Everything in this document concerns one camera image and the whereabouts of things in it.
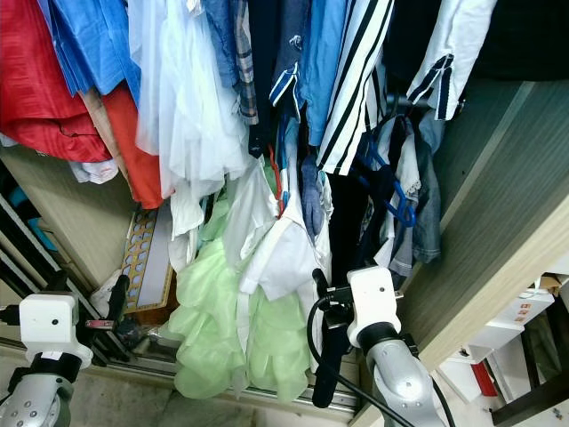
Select grey jeans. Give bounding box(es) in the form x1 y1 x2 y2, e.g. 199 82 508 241
409 116 446 265

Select plaid shirt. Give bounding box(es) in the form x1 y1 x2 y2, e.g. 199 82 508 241
231 0 264 127

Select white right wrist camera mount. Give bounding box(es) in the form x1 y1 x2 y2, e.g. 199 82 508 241
347 265 403 348

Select light green dress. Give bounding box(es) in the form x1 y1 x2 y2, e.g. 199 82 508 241
164 191 312 403

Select orange garment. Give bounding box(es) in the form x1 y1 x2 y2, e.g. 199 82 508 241
98 85 166 211

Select blue clothes hanger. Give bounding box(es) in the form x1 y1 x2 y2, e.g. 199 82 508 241
360 142 420 230

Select blue denim shirt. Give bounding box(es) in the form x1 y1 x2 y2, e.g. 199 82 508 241
298 0 353 149

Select white box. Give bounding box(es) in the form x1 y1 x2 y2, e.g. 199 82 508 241
440 276 569 401

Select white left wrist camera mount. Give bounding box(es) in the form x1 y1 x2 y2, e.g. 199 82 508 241
18 294 95 369

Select navy shirt striped cuff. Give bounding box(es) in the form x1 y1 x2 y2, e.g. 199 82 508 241
249 0 308 157

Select white shirt navy cuff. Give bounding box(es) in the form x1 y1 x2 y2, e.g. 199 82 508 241
405 0 499 122

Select white sheer garment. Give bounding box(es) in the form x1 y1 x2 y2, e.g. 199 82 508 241
127 0 255 211

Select plain white shirt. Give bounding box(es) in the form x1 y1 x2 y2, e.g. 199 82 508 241
220 160 335 376

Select red hanging garment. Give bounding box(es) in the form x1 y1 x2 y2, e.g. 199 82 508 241
0 0 116 165

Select bright blue shirt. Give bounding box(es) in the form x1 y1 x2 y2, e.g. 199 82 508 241
49 0 143 99

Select black sliding door frame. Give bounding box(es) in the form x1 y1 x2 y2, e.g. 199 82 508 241
0 169 72 300

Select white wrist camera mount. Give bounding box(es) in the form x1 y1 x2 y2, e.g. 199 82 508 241
18 294 95 369
347 265 403 348

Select red clothes hanger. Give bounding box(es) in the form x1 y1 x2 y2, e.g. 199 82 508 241
267 147 288 221

